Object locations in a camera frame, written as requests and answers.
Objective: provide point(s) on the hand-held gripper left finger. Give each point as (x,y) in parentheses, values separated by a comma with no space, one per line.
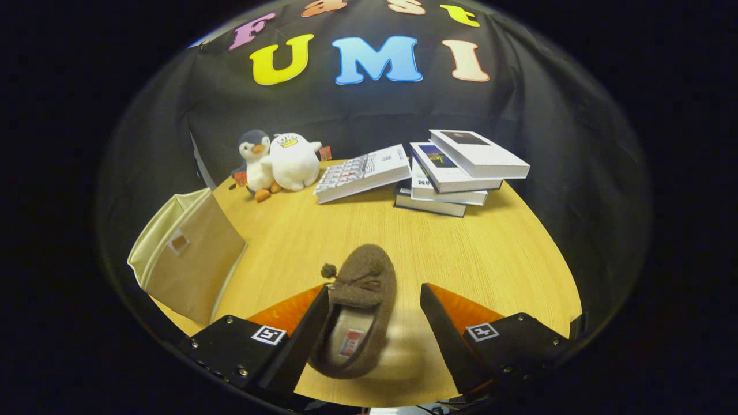
(300,346)

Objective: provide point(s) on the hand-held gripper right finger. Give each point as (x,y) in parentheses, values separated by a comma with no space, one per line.
(447,346)

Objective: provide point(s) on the brown fuzzy slipper shoe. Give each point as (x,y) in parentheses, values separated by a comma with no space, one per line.
(369,288)

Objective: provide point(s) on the beige fabric storage box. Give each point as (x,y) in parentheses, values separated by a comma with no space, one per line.
(190,271)

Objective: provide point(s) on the thick white book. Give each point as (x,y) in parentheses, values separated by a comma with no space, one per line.
(450,197)

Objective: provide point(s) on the white book blue cover photo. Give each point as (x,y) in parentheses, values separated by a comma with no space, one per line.
(450,173)

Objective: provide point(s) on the white duck plush toy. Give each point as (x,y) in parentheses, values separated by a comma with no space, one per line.
(294,164)

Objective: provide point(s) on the grey white penguin plush toy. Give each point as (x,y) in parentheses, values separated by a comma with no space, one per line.
(256,167)

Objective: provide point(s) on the patterned cover white book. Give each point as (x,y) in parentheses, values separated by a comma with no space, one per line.
(369,173)

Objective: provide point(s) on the white book dark cover photo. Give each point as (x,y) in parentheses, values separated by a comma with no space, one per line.
(484,158)

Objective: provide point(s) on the black backdrop cloth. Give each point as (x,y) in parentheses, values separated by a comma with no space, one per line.
(548,115)

